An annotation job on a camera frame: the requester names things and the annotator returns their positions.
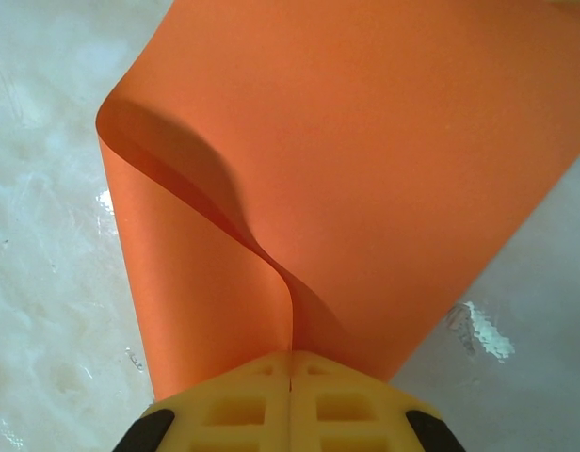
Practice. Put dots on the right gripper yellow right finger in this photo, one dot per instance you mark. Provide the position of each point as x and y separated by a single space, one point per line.
351 409

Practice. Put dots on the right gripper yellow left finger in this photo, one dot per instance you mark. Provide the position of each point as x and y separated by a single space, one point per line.
238 409

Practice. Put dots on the orange paper sheet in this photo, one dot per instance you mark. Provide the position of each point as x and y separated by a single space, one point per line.
365 141

